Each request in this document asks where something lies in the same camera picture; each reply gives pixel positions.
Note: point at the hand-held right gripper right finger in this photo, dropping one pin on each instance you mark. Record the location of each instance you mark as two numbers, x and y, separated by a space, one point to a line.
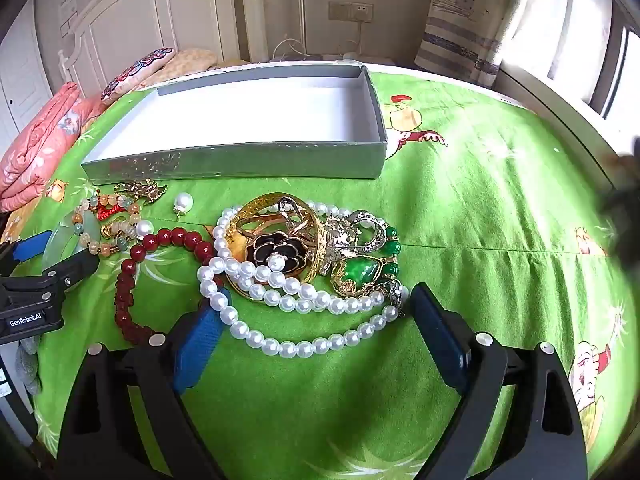
440 335

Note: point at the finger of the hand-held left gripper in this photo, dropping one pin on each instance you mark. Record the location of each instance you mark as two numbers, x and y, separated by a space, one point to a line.
72 266
30 249

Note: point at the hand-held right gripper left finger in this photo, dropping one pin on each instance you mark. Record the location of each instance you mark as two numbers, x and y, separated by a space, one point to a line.
200 345

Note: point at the pale green jade disc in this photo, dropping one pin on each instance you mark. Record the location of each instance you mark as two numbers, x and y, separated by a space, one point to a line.
65 237

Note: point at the black flower brooch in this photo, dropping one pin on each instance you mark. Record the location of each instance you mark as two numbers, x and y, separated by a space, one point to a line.
275 249

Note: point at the silver leaf brooch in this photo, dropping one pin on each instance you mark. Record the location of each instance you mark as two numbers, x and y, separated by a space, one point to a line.
345 232

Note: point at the gold bangle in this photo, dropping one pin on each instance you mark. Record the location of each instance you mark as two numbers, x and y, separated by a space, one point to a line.
257 203

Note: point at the grey cardboard box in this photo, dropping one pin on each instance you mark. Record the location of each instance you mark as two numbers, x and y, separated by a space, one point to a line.
250 110

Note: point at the pearl earring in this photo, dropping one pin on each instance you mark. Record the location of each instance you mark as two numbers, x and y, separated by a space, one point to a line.
145 227
183 202

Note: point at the gold brooch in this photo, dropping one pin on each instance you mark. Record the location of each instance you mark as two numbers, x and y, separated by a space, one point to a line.
145 191

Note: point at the pink floral quilt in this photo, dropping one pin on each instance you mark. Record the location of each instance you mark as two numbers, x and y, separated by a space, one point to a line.
40 135

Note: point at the green printed bedsheet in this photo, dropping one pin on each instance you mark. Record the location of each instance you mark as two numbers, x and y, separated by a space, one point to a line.
475 210

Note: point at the white wardrobe door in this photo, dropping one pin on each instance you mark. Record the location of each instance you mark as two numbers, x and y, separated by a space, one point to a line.
20 90

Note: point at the embroidered pillow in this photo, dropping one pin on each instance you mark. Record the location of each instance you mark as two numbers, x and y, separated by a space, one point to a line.
135 72

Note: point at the beige pillow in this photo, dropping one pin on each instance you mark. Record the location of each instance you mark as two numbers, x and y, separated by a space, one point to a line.
192 57

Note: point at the white wooden headboard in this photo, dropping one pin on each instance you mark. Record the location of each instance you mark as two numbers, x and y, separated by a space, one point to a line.
150 15

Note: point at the printed curtain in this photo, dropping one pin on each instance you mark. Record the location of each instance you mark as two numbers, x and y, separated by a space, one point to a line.
465 25

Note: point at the sheer white curtain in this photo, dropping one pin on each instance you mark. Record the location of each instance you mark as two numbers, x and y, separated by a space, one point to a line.
560 25

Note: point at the white pole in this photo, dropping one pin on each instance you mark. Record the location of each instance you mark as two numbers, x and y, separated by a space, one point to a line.
302 5

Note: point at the wall socket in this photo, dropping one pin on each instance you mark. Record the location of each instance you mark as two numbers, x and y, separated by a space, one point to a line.
350 11

